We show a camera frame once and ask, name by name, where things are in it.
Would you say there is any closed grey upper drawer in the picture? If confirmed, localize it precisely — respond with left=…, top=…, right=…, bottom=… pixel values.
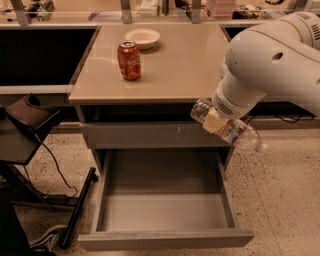
left=80, top=122, right=228, bottom=149

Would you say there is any clear plastic water bottle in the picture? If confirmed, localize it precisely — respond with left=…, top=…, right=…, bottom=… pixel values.
left=190, top=98, right=267, bottom=152

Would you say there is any white bowl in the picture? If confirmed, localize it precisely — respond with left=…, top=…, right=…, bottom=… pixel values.
left=125, top=28, right=160, bottom=50

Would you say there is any grey drawer cabinet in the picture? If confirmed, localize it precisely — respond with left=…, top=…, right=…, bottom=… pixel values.
left=69, top=23, right=229, bottom=170

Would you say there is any black device on stand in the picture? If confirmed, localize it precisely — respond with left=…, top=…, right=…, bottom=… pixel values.
left=5, top=93, right=62, bottom=141

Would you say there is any orange soda can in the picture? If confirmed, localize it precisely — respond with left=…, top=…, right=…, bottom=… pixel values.
left=117, top=40, right=141, bottom=80

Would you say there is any grey white sneaker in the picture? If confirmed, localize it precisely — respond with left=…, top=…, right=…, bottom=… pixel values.
left=29, top=225, right=67, bottom=251

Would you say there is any black cable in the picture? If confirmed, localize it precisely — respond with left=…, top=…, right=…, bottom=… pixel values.
left=23, top=133, right=80, bottom=202

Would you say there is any black stand leg bar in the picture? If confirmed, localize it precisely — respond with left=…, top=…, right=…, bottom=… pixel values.
left=59, top=167, right=98, bottom=249

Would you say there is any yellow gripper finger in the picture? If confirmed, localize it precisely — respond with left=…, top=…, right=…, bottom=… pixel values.
left=202, top=109, right=228, bottom=134

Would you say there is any open grey lower drawer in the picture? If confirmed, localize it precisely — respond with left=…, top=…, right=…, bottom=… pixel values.
left=79, top=148, right=254, bottom=251

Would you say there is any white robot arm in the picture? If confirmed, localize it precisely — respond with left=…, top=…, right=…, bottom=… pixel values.
left=212, top=11, right=320, bottom=120

